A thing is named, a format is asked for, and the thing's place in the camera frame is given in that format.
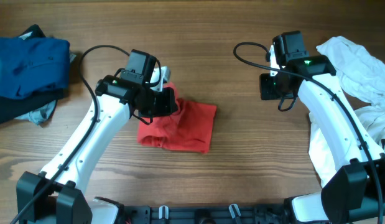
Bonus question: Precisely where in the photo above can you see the red printed t-shirt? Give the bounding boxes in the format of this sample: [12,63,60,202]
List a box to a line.
[137,82,217,154]

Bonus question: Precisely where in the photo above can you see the white garment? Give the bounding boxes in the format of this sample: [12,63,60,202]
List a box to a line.
[307,35,385,187]

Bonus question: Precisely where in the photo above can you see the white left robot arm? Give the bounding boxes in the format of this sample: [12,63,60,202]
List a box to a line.
[13,70,177,223]

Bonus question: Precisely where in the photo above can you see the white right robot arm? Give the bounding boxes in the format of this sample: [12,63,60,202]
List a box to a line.
[261,52,385,223]

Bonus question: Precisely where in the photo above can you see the blue folded garment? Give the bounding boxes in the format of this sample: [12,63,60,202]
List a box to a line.
[0,37,70,100]

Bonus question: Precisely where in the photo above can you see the black folded garment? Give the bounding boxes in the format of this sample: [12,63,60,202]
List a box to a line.
[0,24,52,124]

